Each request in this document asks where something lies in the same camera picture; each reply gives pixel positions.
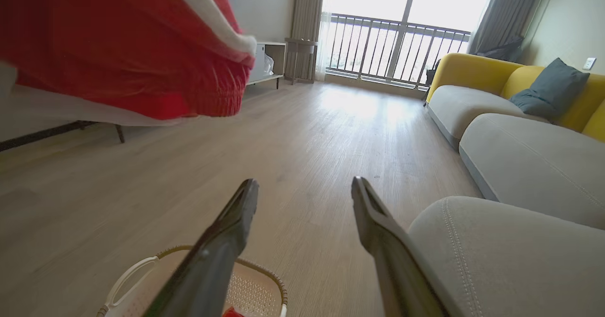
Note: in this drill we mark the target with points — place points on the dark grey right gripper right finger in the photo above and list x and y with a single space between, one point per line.
394 265

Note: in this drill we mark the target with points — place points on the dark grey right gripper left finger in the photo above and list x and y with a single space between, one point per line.
212 265

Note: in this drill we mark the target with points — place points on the red orange garment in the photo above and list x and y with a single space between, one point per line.
232 312

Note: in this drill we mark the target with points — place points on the red garment with white trim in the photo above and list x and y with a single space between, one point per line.
118 47

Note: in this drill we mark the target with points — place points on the white woven laundry basket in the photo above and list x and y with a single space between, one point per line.
255 293

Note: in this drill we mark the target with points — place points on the yellow and grey sofa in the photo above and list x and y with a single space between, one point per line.
529 166

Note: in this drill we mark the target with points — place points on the black object beside sofa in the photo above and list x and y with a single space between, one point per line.
431 78

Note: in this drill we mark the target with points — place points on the white plastic bag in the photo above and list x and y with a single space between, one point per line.
268 65

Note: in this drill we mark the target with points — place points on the dark metal balcony railing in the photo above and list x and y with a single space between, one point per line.
378 47

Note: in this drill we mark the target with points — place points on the dark grey cushion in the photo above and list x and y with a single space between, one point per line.
550 90

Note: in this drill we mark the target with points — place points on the small wooden side table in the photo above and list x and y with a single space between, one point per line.
302 47

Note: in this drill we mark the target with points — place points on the beige curtain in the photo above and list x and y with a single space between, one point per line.
307 10

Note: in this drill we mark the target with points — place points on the grey curtain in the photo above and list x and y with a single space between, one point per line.
503 14

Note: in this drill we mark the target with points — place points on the grey window frame post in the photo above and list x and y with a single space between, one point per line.
401 29

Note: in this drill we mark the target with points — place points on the white wall socket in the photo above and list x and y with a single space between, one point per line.
589 63

